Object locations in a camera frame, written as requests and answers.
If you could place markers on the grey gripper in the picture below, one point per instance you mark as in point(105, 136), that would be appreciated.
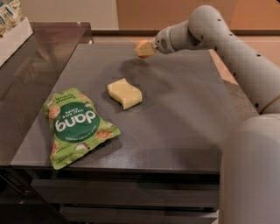
point(162, 42)

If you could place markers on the orange fruit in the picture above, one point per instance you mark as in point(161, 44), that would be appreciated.
point(141, 44)

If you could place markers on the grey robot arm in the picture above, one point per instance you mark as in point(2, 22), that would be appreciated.
point(250, 164)

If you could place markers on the yellow wavy sponge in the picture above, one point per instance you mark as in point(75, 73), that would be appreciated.
point(124, 93)

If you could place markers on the green dang chips bag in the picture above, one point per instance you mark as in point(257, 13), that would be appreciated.
point(76, 127)

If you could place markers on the dark drawer cabinet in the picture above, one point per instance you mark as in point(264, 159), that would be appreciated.
point(164, 167)

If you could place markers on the dark side counter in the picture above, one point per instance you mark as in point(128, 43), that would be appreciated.
point(28, 77)

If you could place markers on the white box with snacks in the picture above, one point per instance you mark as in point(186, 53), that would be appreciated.
point(15, 28)

